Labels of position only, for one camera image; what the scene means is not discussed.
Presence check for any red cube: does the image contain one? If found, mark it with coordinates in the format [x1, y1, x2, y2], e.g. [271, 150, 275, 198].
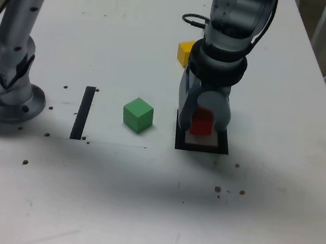
[189, 105, 216, 137]

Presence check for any green cube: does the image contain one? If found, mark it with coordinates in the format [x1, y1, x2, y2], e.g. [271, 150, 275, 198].
[120, 95, 156, 136]

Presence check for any white metal frame post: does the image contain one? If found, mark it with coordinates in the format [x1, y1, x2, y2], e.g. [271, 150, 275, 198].
[310, 0, 326, 52]

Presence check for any black tape square outline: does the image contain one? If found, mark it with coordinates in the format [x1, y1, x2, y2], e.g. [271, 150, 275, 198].
[172, 108, 234, 157]

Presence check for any yellow cube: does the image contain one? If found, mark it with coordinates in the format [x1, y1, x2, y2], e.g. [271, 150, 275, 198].
[175, 39, 197, 69]

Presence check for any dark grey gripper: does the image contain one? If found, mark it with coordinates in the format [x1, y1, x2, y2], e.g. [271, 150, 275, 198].
[173, 66, 237, 137]

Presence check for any black tape strip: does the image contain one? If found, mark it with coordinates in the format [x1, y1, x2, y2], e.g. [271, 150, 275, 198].
[69, 84, 97, 142]

